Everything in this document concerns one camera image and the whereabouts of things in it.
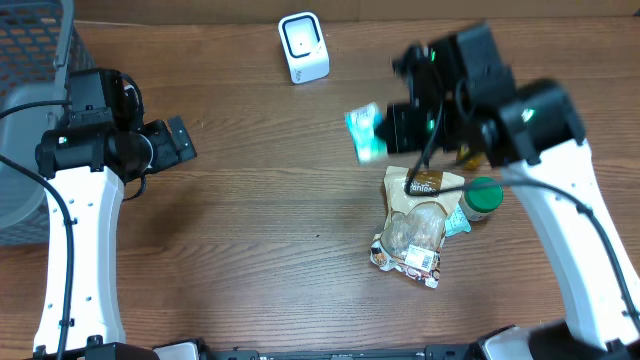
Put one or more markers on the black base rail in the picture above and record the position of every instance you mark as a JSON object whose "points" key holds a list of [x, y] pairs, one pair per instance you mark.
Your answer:
{"points": [[198, 350]]}

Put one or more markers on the teal snack packet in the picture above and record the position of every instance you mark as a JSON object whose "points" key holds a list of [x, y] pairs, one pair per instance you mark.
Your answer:
{"points": [[457, 223]]}

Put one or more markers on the grey plastic mesh basket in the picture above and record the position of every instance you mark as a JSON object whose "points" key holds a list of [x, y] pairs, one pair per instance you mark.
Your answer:
{"points": [[39, 49]]}

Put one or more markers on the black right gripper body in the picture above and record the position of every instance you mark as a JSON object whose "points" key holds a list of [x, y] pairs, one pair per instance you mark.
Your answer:
{"points": [[411, 129]]}

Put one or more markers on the yellow drink bottle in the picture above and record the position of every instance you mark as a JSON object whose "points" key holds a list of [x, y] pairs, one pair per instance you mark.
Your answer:
{"points": [[469, 159]]}

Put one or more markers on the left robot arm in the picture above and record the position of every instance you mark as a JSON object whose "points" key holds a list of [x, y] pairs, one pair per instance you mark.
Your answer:
{"points": [[85, 163]]}

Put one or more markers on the brown nut pouch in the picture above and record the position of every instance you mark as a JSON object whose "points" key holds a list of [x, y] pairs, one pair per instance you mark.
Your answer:
{"points": [[417, 220]]}

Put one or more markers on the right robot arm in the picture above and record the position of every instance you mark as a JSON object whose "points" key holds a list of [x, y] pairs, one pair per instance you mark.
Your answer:
{"points": [[461, 93]]}

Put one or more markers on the green lid jar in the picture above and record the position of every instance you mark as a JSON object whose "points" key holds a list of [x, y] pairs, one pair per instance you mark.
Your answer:
{"points": [[478, 203]]}

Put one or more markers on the teal tissue pack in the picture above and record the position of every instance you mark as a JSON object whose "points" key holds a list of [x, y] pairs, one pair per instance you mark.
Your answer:
{"points": [[361, 124]]}

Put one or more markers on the white barcode scanner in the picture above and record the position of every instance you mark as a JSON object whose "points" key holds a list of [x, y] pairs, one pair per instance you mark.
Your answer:
{"points": [[304, 47]]}

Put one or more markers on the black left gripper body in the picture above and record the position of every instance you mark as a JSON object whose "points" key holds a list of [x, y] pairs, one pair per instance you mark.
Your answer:
{"points": [[180, 140]]}

